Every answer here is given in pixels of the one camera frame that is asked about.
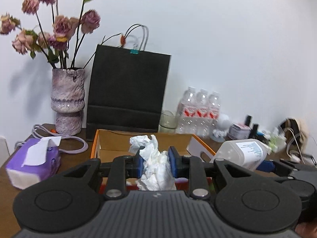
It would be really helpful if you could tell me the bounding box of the middle water bottle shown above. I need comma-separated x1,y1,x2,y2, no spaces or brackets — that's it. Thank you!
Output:
196,89,208,138

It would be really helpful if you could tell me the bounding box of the small tin box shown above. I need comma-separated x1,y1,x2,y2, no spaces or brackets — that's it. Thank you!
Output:
228,124,251,140

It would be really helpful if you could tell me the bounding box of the purple tissue pack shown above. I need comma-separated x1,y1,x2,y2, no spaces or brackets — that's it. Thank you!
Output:
5,136,61,190

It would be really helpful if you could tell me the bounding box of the red orange cardboard box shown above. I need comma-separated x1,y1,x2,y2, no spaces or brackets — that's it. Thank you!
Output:
90,130,218,190

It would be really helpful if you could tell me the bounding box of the person right hand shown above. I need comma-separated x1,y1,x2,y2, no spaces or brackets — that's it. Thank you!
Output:
295,222,317,238

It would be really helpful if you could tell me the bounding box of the water bottle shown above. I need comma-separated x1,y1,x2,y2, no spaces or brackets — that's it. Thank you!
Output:
208,91,221,126
176,87,197,134
196,89,208,138

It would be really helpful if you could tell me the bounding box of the right water bottle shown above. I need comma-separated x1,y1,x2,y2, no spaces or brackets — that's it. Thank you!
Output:
208,91,221,126

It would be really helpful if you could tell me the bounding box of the purple ceramic vase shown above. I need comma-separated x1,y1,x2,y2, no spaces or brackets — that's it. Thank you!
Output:
51,68,85,136

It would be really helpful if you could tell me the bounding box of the glass cup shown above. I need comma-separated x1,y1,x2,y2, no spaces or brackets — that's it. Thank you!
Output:
158,110,177,133

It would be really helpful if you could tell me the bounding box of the left water bottle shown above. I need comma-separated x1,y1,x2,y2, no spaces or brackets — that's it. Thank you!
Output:
176,87,197,134

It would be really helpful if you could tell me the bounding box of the white robot figurine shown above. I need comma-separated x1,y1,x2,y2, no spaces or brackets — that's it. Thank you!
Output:
210,113,232,142

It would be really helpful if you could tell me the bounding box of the clear plastic wipes jar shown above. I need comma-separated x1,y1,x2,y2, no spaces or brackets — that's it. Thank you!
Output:
211,139,269,171

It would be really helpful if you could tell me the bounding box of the dried pink roses bouquet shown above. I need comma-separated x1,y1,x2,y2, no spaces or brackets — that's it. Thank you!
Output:
1,0,101,70

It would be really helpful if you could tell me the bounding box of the teal binder clip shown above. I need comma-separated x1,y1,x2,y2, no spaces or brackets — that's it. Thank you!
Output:
130,44,139,55

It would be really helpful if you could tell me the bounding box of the black paper bag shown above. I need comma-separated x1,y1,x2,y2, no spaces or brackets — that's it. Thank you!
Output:
86,45,171,141

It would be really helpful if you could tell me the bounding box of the white tissue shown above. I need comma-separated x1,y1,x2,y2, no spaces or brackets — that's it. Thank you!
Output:
129,134,176,191

